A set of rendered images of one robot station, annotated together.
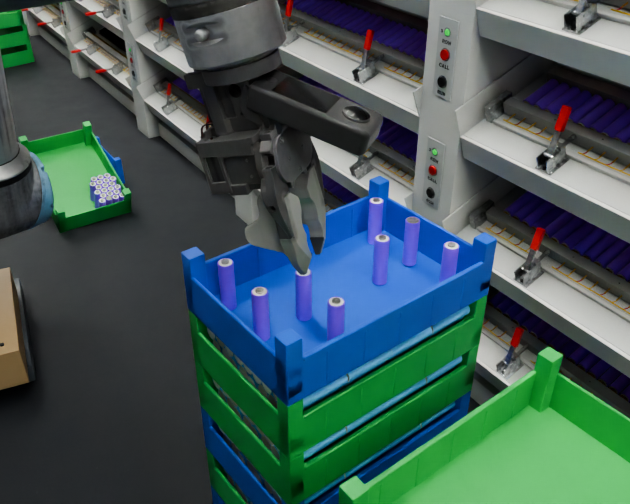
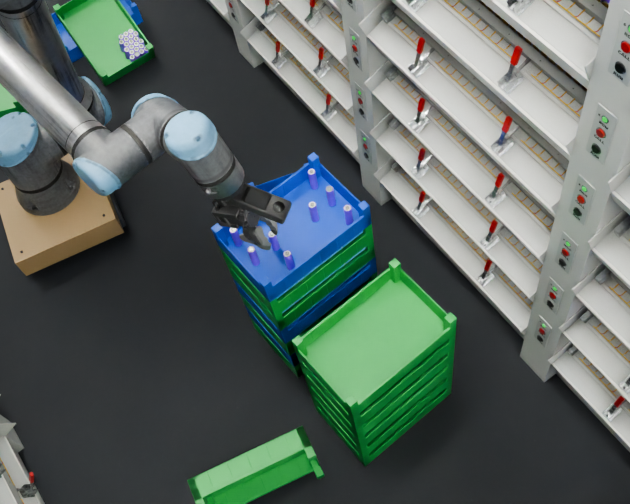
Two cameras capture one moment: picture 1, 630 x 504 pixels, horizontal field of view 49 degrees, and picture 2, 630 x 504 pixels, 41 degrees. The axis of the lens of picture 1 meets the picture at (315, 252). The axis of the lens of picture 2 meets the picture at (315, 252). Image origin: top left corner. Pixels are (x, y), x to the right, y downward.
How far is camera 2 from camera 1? 126 cm
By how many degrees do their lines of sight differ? 28
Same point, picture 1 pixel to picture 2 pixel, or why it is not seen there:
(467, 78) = (369, 65)
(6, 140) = (77, 91)
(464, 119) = (372, 84)
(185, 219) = (199, 61)
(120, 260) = not seen: hidden behind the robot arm
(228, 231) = (235, 72)
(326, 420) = (290, 299)
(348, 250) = (300, 195)
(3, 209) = not seen: hidden behind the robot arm
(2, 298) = not seen: hidden behind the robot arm
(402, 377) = (328, 270)
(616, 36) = (434, 84)
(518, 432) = (382, 295)
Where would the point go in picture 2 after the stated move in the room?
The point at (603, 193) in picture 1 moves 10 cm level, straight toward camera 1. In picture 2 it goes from (443, 151) to (427, 185)
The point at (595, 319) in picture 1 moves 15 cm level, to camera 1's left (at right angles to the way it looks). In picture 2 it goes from (452, 204) to (392, 208)
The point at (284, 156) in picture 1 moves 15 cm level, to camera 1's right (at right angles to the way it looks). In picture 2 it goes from (251, 218) to (324, 212)
